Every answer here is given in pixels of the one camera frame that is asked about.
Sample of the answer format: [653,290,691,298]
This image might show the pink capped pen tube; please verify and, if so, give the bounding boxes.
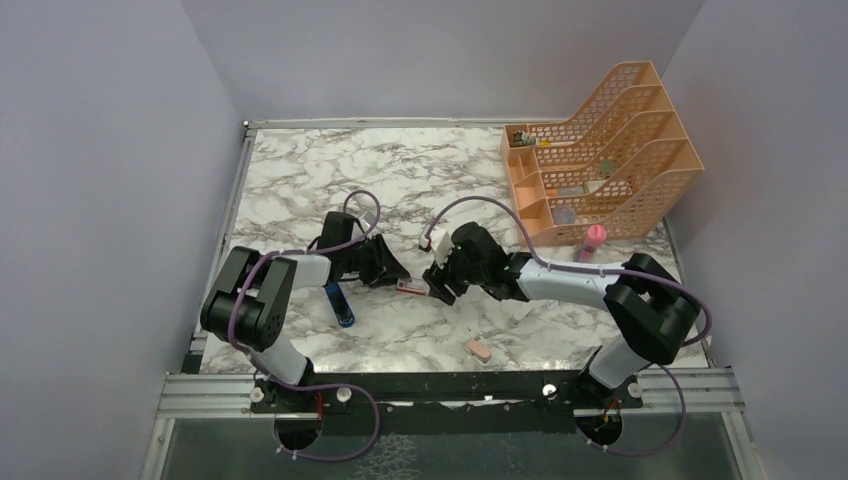
[573,224,608,263]

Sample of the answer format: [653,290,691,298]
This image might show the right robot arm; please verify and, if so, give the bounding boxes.
[419,222,702,407]

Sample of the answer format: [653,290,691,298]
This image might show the red white staple box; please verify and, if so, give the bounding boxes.
[396,278,429,296]

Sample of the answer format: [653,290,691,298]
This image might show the white eraser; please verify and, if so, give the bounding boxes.
[511,303,533,325]

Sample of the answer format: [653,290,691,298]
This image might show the orange desk organizer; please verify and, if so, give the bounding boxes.
[500,61,704,246]

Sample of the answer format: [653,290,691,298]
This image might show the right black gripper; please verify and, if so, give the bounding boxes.
[422,240,488,306]

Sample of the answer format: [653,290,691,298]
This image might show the round clear tape dispenser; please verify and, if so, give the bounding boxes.
[551,204,577,225]

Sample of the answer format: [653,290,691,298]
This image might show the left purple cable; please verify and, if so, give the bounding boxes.
[227,190,386,464]

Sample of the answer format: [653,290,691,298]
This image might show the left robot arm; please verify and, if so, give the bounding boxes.
[200,211,410,411]

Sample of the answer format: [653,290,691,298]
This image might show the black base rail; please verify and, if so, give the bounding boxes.
[249,370,643,436]

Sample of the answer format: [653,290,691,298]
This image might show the pink eraser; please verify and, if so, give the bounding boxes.
[463,339,492,364]

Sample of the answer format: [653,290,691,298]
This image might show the blue stapler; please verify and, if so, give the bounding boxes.
[324,283,355,328]

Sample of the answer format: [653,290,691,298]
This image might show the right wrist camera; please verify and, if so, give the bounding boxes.
[419,227,454,268]

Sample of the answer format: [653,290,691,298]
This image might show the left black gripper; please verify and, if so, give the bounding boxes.
[340,232,410,286]

